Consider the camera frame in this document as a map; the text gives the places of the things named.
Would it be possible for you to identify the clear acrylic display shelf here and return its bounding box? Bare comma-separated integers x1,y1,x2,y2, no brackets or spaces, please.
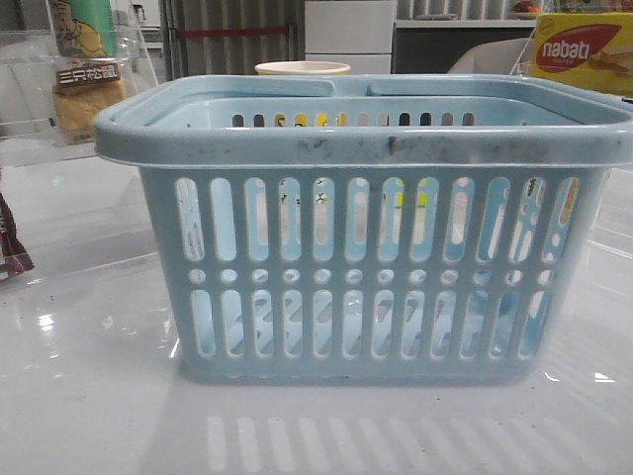
1,1,157,166

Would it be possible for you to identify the white cabinet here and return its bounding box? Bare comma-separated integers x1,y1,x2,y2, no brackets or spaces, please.
305,1,397,74

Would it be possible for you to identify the yellow nabati wafer box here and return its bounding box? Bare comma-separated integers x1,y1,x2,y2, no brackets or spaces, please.
525,12,632,96

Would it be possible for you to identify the light blue plastic basket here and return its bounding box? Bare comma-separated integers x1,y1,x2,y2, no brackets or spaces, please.
94,74,632,383

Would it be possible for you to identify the packaged bread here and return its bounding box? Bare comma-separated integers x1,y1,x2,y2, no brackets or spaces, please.
52,57,127,144

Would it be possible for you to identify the yellow popcorn paper cup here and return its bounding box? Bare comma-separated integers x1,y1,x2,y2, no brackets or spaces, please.
254,60,351,75

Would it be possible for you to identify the maroon snack bag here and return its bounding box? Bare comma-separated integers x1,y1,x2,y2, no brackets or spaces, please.
1,197,35,281

